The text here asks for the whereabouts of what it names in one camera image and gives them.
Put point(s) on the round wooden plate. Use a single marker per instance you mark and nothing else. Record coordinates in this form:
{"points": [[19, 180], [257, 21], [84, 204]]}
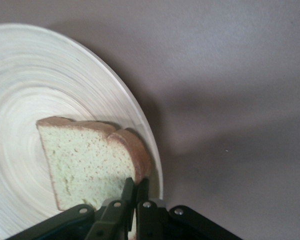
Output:
{"points": [[27, 87]]}

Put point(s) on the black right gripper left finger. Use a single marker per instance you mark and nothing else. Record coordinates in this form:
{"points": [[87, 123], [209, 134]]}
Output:
{"points": [[107, 220]]}

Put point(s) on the bread slice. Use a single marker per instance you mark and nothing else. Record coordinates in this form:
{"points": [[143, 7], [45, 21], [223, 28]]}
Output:
{"points": [[85, 160]]}

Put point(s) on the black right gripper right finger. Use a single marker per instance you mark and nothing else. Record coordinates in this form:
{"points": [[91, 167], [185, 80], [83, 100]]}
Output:
{"points": [[152, 222]]}

